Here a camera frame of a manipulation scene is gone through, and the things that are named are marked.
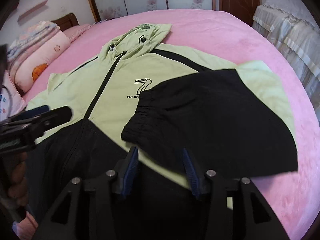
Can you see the pink plush bed blanket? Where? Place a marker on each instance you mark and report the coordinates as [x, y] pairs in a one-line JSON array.
[[293, 197]]

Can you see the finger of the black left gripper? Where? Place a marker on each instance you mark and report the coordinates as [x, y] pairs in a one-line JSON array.
[[30, 113], [49, 120]]

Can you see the person's left hand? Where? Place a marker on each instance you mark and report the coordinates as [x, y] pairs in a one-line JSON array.
[[19, 186]]

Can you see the dark wooden headboard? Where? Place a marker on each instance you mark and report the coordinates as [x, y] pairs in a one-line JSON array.
[[66, 21]]

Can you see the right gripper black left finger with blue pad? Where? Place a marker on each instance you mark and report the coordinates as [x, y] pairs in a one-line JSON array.
[[126, 169]]

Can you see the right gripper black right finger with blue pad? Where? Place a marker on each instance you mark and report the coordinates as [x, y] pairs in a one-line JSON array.
[[194, 174]]

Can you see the green and black hooded jacket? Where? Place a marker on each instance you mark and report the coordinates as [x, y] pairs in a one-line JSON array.
[[235, 119]]

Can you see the pink striped flat pillow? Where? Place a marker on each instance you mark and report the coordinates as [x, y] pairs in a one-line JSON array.
[[76, 31]]

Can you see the white embroidered small pillow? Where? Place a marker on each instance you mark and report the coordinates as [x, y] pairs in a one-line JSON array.
[[11, 101]]

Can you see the lace covered furniture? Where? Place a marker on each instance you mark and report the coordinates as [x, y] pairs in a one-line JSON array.
[[290, 27]]

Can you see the folded floral quilt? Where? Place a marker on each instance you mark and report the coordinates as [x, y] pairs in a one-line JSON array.
[[30, 37]]

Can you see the pink cartoon pillow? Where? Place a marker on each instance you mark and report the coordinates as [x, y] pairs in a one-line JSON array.
[[35, 64]]

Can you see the pink wall shelf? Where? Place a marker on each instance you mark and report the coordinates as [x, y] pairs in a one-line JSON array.
[[35, 8]]

